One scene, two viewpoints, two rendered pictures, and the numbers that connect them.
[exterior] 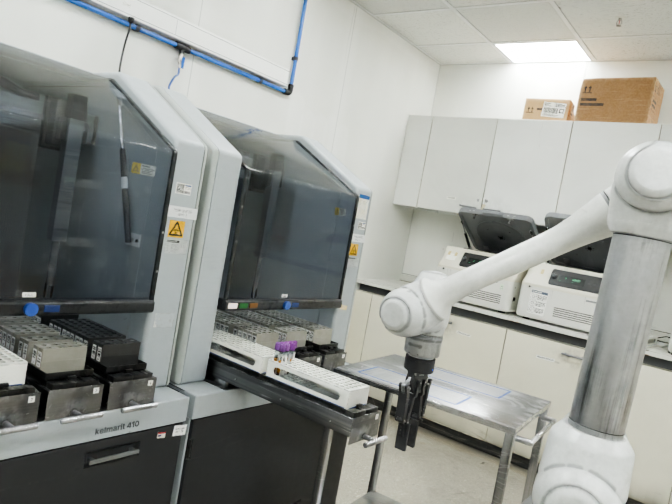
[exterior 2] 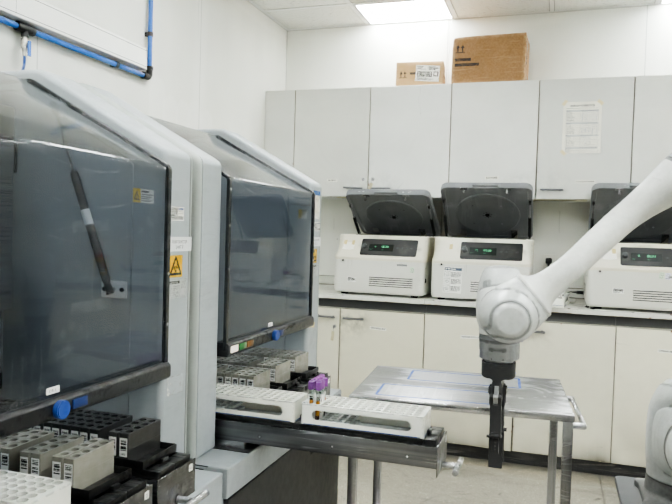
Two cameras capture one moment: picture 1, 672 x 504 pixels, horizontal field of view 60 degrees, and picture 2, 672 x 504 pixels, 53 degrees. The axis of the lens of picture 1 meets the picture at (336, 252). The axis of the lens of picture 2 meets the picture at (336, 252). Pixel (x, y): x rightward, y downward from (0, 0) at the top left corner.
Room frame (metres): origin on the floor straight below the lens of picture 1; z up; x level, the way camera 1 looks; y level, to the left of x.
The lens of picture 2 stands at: (0.14, 0.57, 1.28)
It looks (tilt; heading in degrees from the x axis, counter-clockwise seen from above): 2 degrees down; 342
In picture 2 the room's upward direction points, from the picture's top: 2 degrees clockwise
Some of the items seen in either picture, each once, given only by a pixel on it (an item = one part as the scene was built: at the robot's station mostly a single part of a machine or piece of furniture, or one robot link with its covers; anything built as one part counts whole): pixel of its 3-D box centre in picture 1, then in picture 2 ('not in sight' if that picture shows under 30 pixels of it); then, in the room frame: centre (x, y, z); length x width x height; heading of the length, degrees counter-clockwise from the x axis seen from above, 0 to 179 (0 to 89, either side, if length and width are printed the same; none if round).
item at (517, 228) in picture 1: (494, 259); (391, 241); (4.05, -1.10, 1.22); 0.62 x 0.56 x 0.64; 142
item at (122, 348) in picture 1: (118, 353); (140, 440); (1.50, 0.51, 0.85); 0.12 x 0.02 x 0.06; 144
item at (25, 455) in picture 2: (43, 348); (47, 459); (1.43, 0.68, 0.85); 0.12 x 0.02 x 0.06; 143
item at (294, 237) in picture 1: (253, 209); (200, 226); (2.15, 0.33, 1.28); 0.61 x 0.51 x 0.63; 143
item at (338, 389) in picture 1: (315, 382); (365, 417); (1.62, -0.01, 0.83); 0.30 x 0.10 x 0.06; 54
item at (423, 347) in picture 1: (422, 344); (499, 347); (1.44, -0.25, 1.03); 0.09 x 0.09 x 0.06
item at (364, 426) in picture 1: (277, 386); (312, 433); (1.70, 0.10, 0.78); 0.73 x 0.14 x 0.09; 53
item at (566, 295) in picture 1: (582, 272); (485, 241); (3.70, -1.57, 1.24); 0.62 x 0.56 x 0.69; 144
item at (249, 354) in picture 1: (239, 352); (246, 403); (1.80, 0.24, 0.83); 0.30 x 0.10 x 0.06; 53
